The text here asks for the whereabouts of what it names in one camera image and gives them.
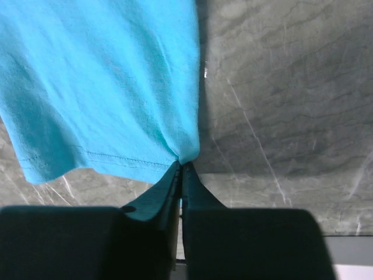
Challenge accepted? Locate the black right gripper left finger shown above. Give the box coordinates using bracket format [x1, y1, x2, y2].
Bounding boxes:
[1, 162, 181, 279]

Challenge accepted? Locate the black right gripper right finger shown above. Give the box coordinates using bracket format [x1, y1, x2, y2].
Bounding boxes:
[182, 163, 336, 279]

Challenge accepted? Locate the teal t shirt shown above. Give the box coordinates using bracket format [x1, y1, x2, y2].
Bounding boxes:
[1, 1, 200, 184]

